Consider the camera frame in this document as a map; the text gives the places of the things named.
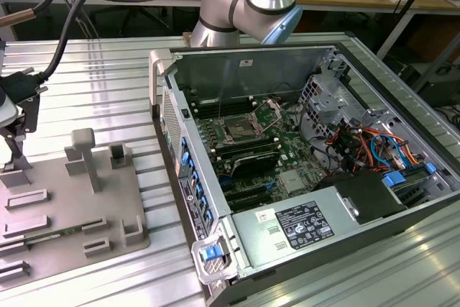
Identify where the black cable connector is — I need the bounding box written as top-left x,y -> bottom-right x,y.
0,68 -> 49,104

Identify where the metal socket cover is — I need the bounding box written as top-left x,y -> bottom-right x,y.
251,98 -> 289,132

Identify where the green RAM stick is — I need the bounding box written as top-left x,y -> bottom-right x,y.
27,223 -> 88,242

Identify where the metal drive cage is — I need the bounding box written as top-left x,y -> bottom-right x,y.
298,73 -> 396,150

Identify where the black expansion slot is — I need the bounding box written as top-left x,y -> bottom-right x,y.
225,185 -> 271,204

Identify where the grey plastic parts rack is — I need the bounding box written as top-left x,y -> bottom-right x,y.
0,129 -> 152,280

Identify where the silver chipset heatsink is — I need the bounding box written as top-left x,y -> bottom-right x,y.
280,170 -> 305,193

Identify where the black plastic shroud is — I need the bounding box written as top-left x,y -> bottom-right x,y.
312,173 -> 409,225

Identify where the blue disk carrier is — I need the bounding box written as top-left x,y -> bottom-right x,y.
382,164 -> 438,188

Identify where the orange and red wire bundle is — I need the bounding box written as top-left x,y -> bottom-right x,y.
323,125 -> 429,175

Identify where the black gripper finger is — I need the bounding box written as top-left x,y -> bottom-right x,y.
9,137 -> 28,172

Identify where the blue wire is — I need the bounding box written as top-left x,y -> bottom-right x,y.
369,134 -> 411,170

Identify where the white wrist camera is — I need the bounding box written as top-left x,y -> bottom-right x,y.
0,86 -> 18,129

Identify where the black office chair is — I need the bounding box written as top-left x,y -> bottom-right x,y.
88,0 -> 170,39

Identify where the grey power supply unit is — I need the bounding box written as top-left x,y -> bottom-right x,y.
229,186 -> 361,269

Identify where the green motherboard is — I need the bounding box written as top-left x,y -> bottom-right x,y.
190,94 -> 335,214

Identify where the grey case handle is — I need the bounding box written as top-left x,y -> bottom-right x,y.
149,50 -> 178,106

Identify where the black expansion card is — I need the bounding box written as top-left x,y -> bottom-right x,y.
231,150 -> 282,179

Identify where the blue case latch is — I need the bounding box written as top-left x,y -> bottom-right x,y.
201,245 -> 221,262

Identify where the thin metal locking lever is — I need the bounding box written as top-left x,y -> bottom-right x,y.
216,58 -> 231,121

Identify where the CPU socket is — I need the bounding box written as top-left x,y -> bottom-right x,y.
221,114 -> 260,143

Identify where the open black PC case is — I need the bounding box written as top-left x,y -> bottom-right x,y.
149,42 -> 460,307

